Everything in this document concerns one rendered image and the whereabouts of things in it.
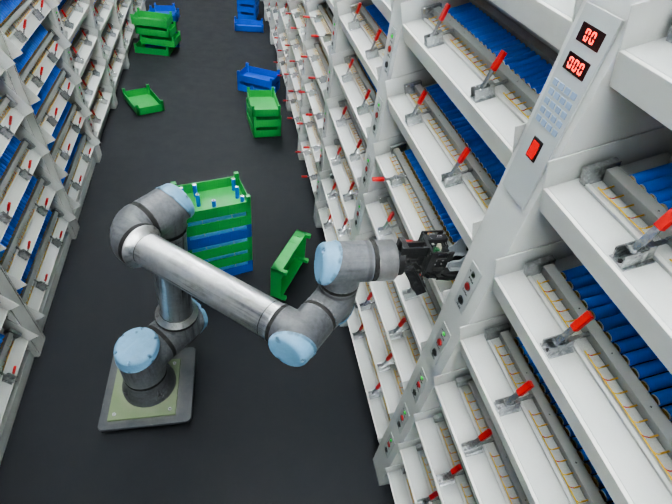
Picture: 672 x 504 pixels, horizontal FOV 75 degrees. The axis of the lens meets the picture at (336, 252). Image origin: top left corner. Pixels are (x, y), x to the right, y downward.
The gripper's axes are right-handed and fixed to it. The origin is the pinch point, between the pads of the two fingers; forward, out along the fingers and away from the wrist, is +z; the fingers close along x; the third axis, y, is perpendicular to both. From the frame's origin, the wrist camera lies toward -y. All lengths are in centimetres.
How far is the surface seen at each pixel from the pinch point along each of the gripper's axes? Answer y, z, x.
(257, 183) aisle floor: -102, -38, 167
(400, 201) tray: -6.2, -7.2, 30.0
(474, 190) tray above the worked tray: 15.5, -2.8, 6.7
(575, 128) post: 43.1, -8.8, -15.9
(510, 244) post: 21.4, -8.5, -15.8
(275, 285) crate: -92, -35, 74
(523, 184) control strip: 31.4, -9.1, -12.5
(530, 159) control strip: 35.5, -9.5, -11.6
